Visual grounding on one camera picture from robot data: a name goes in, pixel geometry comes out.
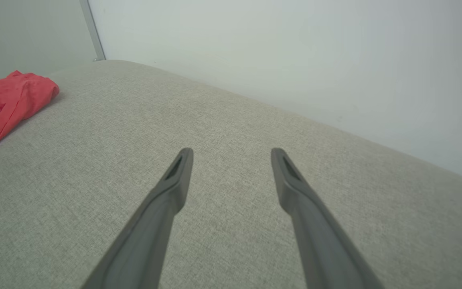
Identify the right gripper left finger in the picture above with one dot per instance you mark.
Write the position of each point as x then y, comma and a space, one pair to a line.
146, 237

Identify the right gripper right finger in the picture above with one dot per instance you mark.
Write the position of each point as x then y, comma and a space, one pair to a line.
319, 241

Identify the red garment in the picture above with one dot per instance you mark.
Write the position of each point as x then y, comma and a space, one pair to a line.
2, 104

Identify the grey fabric sofa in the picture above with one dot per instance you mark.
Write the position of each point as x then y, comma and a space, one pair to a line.
231, 120

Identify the grey metal pole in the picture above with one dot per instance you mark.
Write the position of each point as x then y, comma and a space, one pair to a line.
93, 32

